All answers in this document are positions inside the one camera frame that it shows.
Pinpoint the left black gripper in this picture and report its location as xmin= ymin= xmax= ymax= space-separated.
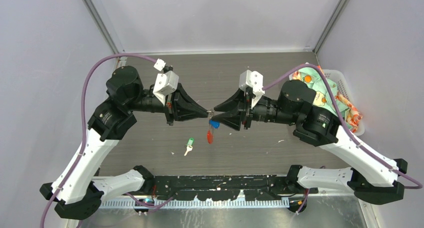
xmin=126 ymin=82 xmax=209 ymax=126

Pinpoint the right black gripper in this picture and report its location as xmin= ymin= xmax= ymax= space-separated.
xmin=211 ymin=86 xmax=299 ymax=130

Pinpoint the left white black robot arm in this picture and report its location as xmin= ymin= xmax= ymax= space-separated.
xmin=40 ymin=66 xmax=208 ymax=221

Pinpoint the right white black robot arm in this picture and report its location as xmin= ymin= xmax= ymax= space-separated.
xmin=212 ymin=80 xmax=408 ymax=205

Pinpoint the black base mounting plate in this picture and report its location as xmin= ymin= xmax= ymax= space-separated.
xmin=121 ymin=175 xmax=319 ymax=203

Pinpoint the white plastic basket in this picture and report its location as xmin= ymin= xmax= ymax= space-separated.
xmin=288 ymin=69 xmax=366 ymax=137

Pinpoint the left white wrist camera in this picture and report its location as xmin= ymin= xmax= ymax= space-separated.
xmin=152 ymin=70 xmax=179 ymax=105

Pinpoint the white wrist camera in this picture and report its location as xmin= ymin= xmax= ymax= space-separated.
xmin=238 ymin=69 xmax=265 ymax=109
xmin=152 ymin=70 xmax=179 ymax=105

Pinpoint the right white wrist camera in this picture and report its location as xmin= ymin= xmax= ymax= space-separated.
xmin=238 ymin=69 xmax=265 ymax=109

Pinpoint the aluminium frame rail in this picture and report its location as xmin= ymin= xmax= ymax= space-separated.
xmin=70 ymin=173 xmax=373 ymax=209

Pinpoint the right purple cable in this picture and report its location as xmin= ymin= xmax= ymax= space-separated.
xmin=261 ymin=63 xmax=424 ymax=215

